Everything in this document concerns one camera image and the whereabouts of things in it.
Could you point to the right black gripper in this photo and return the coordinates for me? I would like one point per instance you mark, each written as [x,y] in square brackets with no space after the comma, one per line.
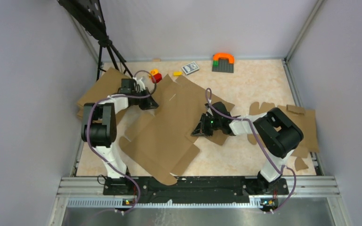
[201,129]

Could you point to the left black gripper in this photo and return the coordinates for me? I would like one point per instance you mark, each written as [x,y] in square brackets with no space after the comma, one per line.
[149,104]

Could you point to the large cardboard box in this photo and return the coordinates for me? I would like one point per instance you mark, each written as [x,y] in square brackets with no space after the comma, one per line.
[159,143]

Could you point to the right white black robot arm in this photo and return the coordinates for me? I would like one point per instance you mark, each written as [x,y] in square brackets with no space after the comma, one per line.
[279,138]

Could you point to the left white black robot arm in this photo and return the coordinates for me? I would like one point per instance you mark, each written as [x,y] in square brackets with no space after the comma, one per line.
[99,126]

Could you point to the folded cardboard box left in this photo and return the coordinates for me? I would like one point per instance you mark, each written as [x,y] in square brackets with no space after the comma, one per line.
[106,85]

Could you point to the playing card deck box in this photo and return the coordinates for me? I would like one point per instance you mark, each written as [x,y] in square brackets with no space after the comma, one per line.
[190,68]

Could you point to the red yellow toy block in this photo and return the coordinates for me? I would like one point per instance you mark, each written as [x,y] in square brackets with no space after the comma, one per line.
[155,76]

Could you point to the grey plate with orange arch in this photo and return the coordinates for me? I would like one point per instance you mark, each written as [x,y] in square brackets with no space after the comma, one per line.
[223,63]

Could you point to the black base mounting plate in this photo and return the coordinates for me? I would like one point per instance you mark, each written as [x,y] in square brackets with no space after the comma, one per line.
[195,190]

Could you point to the flat cardboard sheet right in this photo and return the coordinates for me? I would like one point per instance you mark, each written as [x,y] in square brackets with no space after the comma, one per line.
[300,160]

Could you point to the black tripod stand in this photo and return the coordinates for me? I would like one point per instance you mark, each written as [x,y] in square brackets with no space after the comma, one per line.
[89,14]

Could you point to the aluminium frame rail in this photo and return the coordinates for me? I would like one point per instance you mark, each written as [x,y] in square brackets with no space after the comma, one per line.
[316,201]

